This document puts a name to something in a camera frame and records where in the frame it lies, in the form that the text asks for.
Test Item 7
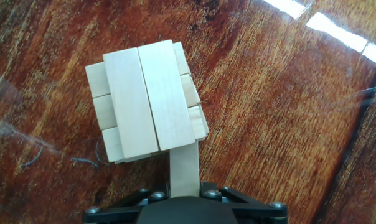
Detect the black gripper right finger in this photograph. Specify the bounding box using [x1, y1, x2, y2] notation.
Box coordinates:
[200, 182, 288, 224]

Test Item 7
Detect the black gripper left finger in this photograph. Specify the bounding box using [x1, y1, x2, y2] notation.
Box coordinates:
[83, 183, 171, 224]

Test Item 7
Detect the reddish brown wooden board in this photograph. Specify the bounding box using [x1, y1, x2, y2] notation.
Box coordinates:
[0, 0, 376, 224]

